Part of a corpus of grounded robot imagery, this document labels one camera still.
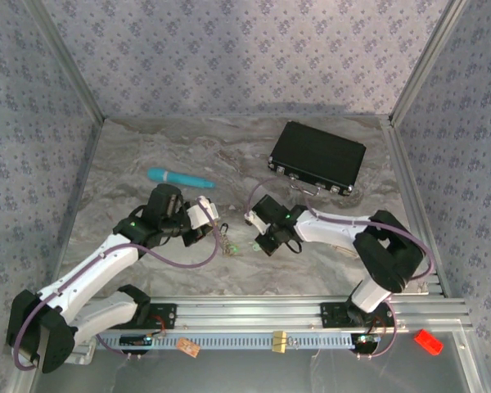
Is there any brown stick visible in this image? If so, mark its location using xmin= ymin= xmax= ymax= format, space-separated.
xmin=329 ymin=241 xmax=359 ymax=259

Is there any black hard case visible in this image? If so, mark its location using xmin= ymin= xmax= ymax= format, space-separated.
xmin=268 ymin=120 xmax=367 ymax=198

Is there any aluminium frame post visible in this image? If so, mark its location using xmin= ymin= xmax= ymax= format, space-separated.
xmin=388 ymin=0 xmax=474 ymax=128
xmin=24 ymin=0 xmax=106 ymax=124

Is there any slotted grey cable duct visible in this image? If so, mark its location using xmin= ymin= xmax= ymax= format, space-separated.
xmin=96 ymin=329 xmax=357 ymax=351

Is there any teal pen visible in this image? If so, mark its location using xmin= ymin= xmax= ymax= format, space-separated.
xmin=146 ymin=167 xmax=217 ymax=190

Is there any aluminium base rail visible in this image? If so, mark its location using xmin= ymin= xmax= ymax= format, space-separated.
xmin=32 ymin=296 xmax=474 ymax=331

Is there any aluminium side rail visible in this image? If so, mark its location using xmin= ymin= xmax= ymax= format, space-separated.
xmin=378 ymin=116 xmax=451 ymax=298

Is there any small controller board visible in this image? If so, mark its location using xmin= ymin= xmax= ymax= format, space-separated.
xmin=119 ymin=333 xmax=155 ymax=349
xmin=351 ymin=333 xmax=381 ymax=353

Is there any metal keyring with chain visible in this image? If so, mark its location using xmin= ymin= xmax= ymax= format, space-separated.
xmin=216 ymin=222 xmax=243 ymax=258

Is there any orange tag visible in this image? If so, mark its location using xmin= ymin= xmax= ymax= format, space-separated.
xmin=176 ymin=336 xmax=201 ymax=358

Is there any red plastic block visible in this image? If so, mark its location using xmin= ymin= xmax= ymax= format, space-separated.
xmin=412 ymin=328 xmax=445 ymax=356

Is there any short purple base cable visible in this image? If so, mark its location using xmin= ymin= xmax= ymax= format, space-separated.
xmin=96 ymin=333 xmax=144 ymax=359
xmin=354 ymin=305 xmax=398 ymax=361

